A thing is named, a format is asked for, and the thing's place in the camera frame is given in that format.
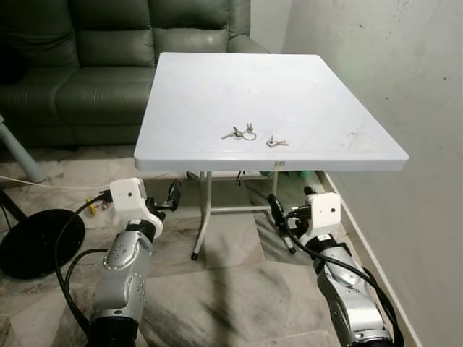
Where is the silver key bunch large ring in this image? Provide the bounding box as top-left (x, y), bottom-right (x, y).
top-left (221, 123), bottom-right (258, 142)

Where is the yellow plug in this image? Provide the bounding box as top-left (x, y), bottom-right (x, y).
top-left (85, 199), bottom-right (109, 215)

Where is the white folding table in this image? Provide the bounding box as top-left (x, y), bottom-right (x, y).
top-left (134, 52), bottom-right (409, 261)

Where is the dark green leather sofa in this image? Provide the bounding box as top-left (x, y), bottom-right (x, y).
top-left (0, 0), bottom-right (270, 149)

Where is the black round stand base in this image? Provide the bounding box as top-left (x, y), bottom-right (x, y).
top-left (0, 208), bottom-right (86, 280)

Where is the grey metal pole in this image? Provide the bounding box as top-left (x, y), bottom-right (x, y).
top-left (0, 116), bottom-right (46, 183)

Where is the thin black rod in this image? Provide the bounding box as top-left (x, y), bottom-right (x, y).
top-left (0, 188), bottom-right (27, 222)

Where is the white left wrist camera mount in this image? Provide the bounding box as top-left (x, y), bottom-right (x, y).
top-left (109, 178), bottom-right (164, 231)

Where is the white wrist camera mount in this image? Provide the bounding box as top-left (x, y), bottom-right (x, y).
top-left (299, 192), bottom-right (342, 243)
top-left (109, 178), bottom-right (164, 231)

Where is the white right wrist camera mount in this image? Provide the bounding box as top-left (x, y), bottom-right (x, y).
top-left (299, 192), bottom-right (342, 243)

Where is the white floor cable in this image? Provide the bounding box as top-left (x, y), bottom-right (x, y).
top-left (0, 172), bottom-right (178, 192)

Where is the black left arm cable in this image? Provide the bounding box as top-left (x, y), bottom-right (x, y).
top-left (54, 189), bottom-right (113, 337)

